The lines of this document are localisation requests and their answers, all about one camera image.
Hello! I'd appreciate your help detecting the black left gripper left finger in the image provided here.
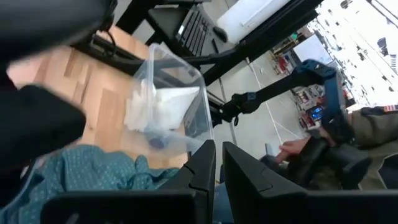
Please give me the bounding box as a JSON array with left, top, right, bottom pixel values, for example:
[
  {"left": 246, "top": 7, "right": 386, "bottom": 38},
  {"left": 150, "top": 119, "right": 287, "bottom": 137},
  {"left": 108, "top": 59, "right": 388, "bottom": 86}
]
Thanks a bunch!
[{"left": 40, "top": 139, "right": 217, "bottom": 224}]

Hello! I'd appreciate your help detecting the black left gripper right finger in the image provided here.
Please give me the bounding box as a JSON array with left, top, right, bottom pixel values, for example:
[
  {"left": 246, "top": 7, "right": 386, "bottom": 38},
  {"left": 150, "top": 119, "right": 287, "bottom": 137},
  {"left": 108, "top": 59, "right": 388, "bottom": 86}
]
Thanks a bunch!
[{"left": 222, "top": 141, "right": 398, "bottom": 224}]

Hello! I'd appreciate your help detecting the person's hand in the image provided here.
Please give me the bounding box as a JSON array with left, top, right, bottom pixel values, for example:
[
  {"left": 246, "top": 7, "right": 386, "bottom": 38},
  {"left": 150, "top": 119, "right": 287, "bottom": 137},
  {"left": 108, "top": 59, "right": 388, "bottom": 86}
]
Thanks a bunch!
[{"left": 274, "top": 136, "right": 312, "bottom": 164}]

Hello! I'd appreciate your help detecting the clear plastic bin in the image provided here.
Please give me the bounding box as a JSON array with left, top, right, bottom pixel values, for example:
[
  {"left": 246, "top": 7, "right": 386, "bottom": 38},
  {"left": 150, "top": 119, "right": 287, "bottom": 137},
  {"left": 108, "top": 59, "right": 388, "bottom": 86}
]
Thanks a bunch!
[{"left": 124, "top": 42, "right": 215, "bottom": 157}]

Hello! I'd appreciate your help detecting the white cloth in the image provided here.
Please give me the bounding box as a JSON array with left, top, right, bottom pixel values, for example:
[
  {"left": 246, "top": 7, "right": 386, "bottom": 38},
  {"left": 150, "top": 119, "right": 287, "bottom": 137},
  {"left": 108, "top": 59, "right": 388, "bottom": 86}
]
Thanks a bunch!
[{"left": 124, "top": 79, "right": 200, "bottom": 133}]

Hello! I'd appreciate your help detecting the teal flower print cloth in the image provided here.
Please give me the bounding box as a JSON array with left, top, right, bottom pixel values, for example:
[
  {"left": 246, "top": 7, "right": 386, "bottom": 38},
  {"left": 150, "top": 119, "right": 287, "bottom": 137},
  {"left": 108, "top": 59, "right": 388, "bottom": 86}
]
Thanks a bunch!
[{"left": 0, "top": 144, "right": 181, "bottom": 224}]

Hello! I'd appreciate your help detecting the person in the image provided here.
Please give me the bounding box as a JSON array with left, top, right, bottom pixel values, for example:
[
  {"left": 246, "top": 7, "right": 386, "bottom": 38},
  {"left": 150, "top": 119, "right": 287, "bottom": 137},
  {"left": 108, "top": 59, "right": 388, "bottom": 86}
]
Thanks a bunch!
[{"left": 346, "top": 104, "right": 398, "bottom": 190}]

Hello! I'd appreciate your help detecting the black computer mouse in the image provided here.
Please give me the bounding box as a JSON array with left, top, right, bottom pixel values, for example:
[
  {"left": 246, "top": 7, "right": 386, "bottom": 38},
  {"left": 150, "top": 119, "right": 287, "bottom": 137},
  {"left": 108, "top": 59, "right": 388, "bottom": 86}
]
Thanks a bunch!
[{"left": 212, "top": 26, "right": 229, "bottom": 44}]

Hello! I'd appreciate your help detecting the black keyboard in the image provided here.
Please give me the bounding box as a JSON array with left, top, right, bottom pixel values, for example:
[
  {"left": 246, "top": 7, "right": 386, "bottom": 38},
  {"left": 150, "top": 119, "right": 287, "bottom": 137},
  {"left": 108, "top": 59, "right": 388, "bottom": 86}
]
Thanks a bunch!
[{"left": 175, "top": 5, "right": 213, "bottom": 57}]

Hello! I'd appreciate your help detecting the white board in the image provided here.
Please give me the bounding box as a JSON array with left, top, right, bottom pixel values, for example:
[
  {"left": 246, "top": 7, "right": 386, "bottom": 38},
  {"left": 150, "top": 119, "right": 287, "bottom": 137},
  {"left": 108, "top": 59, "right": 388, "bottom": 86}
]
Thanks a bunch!
[{"left": 216, "top": 0, "right": 292, "bottom": 45}]

